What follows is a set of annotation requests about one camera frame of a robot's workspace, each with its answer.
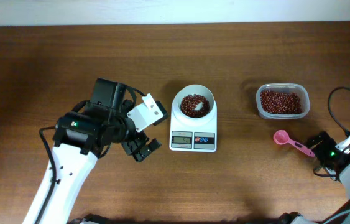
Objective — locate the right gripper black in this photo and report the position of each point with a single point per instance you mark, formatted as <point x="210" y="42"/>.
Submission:
<point x="321" y="150"/>

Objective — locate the clear plastic container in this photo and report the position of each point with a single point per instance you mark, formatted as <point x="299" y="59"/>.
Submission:
<point x="284" y="88"/>

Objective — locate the white digital kitchen scale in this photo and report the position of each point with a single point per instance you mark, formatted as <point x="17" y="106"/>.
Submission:
<point x="193" y="135"/>

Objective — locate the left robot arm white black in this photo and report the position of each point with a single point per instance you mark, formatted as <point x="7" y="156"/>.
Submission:
<point x="66" y="172"/>

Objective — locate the red beans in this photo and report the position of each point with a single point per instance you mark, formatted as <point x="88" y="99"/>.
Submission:
<point x="280" y="103"/>

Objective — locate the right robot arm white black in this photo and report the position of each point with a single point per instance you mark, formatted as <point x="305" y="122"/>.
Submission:
<point x="342" y="215"/>

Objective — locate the white round bowl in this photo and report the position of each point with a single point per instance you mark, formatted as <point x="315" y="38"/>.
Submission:
<point x="195" y="102"/>

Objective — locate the pink measuring scoop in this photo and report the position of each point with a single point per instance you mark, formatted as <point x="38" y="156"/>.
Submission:
<point x="281" y="137"/>

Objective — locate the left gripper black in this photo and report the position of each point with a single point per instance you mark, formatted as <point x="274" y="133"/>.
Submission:
<point x="138" y="140"/>

